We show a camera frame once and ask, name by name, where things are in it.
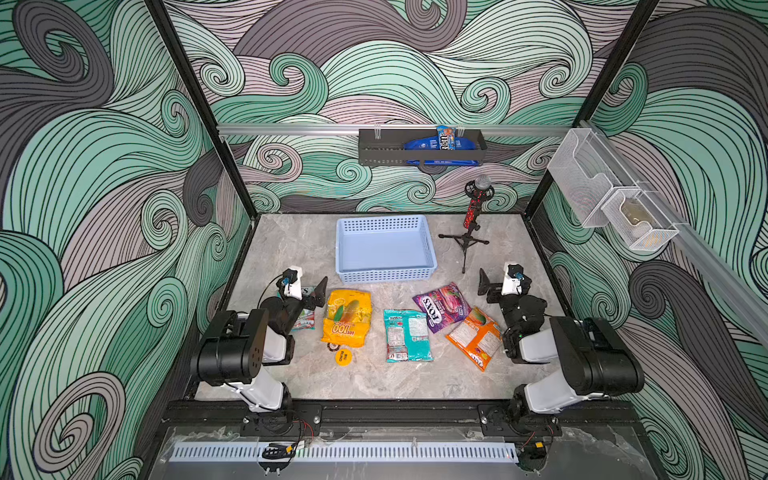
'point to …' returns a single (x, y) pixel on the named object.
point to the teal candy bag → (407, 336)
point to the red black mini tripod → (478, 189)
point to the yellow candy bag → (348, 317)
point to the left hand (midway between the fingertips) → (311, 272)
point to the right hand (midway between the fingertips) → (503, 270)
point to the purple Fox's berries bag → (443, 306)
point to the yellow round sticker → (343, 357)
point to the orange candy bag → (477, 337)
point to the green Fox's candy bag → (306, 320)
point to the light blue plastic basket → (385, 249)
